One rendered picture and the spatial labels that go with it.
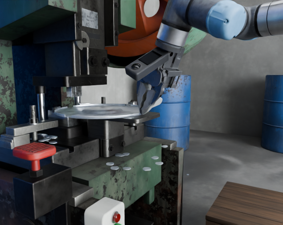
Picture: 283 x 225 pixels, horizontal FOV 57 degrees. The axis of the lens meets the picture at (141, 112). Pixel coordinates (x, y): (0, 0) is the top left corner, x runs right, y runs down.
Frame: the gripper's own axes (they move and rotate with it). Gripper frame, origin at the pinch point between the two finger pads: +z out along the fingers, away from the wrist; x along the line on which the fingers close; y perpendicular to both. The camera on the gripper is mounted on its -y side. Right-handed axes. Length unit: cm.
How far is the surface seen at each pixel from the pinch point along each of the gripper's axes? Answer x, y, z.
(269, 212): -37, 52, 32
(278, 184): -24, 171, 76
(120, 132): 5.3, 0.2, 11.4
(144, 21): 39, 31, -18
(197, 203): 3, 96, 89
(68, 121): 16.5, -11.9, 12.1
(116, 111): 6.9, -2.6, 4.2
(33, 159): -8.3, -34.3, 1.2
